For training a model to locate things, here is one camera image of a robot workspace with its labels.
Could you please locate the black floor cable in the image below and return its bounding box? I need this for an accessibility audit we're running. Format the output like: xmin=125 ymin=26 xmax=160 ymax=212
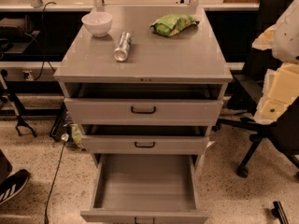
xmin=43 ymin=133 xmax=70 ymax=224

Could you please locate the grey bottom drawer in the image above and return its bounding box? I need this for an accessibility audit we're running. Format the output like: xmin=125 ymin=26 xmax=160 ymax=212
xmin=80 ymin=154 xmax=208 ymax=224

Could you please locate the grey drawer cabinet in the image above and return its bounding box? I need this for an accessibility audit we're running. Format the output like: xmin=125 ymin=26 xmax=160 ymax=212
xmin=53 ymin=5 xmax=234 ymax=224

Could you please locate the silver redbull can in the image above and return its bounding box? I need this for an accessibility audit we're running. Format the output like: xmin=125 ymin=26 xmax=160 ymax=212
xmin=113 ymin=32 xmax=132 ymax=62

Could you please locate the grey top drawer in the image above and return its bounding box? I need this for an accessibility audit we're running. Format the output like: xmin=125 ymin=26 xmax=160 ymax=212
xmin=64 ymin=83 xmax=224 ymax=127

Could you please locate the green bag on floor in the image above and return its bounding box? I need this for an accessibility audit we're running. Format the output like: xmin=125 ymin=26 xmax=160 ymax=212
xmin=62 ymin=123 xmax=85 ymax=150

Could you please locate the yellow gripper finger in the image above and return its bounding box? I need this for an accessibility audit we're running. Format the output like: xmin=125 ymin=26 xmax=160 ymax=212
xmin=254 ymin=63 xmax=299 ymax=124

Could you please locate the black tripod stand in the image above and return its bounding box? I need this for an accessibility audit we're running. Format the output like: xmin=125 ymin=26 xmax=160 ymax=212
xmin=0 ymin=69 xmax=37 ymax=137

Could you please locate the black office chair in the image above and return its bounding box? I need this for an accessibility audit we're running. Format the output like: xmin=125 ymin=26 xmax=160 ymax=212
xmin=218 ymin=0 xmax=299 ymax=178

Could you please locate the black bar on floor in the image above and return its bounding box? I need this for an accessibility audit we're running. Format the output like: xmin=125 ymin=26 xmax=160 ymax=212
xmin=271 ymin=201 xmax=289 ymax=224

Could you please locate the white bowl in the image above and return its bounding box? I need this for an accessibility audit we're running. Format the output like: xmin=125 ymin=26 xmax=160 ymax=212
xmin=81 ymin=12 xmax=112 ymax=36

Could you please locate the grey drawer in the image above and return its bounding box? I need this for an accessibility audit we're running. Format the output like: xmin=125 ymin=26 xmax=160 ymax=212
xmin=64 ymin=83 xmax=224 ymax=127
xmin=82 ymin=125 xmax=209 ymax=155
xmin=80 ymin=154 xmax=208 ymax=224

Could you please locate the black hanging cable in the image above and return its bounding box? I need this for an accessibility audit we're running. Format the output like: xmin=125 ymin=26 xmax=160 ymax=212
xmin=23 ymin=1 xmax=58 ymax=82

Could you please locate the green chip bag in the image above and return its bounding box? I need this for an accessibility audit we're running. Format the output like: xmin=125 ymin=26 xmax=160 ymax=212
xmin=150 ymin=14 xmax=199 ymax=37

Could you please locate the grey middle drawer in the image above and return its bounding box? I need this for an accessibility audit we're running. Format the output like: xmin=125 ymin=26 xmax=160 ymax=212
xmin=82 ymin=125 xmax=209 ymax=155

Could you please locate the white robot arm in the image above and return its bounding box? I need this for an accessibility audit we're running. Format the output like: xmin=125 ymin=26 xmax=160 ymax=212
xmin=252 ymin=0 xmax=299 ymax=125

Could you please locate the black striped shoe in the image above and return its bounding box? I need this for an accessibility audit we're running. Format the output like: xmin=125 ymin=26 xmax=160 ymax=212
xmin=0 ymin=169 xmax=30 ymax=205

